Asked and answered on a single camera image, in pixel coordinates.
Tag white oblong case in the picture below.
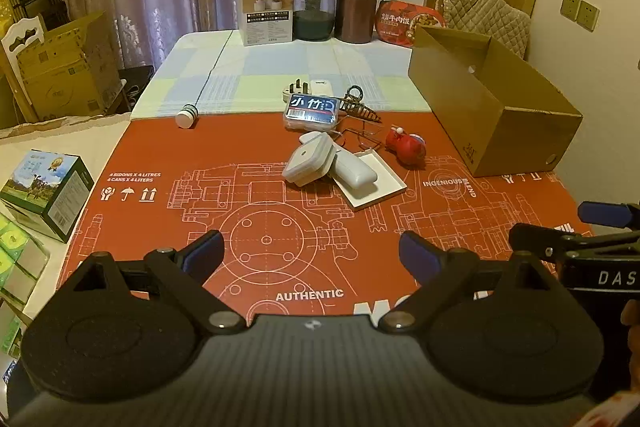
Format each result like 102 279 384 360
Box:
330 154 378 194

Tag brown metal canister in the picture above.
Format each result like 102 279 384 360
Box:
335 0 377 44

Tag white carved chair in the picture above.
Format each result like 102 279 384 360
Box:
0 14 49 124

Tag brown hair claw clip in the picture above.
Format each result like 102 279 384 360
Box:
336 84 383 125

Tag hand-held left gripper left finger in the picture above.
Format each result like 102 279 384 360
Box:
57 229 248 335

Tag white power plug adapter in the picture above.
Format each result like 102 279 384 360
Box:
281 84 312 105

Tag white grey charger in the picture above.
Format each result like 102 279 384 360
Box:
281 131 342 188

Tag green milk carton box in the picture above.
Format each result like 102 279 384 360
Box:
0 150 95 244

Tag brown cardboard box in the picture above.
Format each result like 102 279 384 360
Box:
408 24 584 178

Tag white shallow box lid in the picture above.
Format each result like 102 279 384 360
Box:
327 149 408 212

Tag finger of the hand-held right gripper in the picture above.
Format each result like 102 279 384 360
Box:
577 201 640 228
509 222 640 264

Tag glass jar with green lid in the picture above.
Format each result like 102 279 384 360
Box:
293 0 337 41

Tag large brown cardboard carton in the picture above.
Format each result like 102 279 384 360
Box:
17 11 122 118

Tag green tissue multipack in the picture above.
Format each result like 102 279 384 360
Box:
0 212 51 358

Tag person's right hand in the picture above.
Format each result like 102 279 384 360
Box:
621 302 640 348

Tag white product box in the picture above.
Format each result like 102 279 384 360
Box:
237 0 295 47

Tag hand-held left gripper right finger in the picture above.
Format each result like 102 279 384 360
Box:
377 229 581 335

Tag red toy figure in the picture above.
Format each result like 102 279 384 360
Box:
384 125 427 166

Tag pastel checked tablecloth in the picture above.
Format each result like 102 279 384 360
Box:
131 29 433 122

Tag beige quilted chair cover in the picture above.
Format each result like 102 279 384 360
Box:
434 0 532 61

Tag red instant meal box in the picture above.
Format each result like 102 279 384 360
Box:
374 0 447 48

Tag small white striped bottle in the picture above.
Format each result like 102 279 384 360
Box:
175 103 200 129

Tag thin wire frame glasses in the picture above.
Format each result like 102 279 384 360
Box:
332 122 385 156

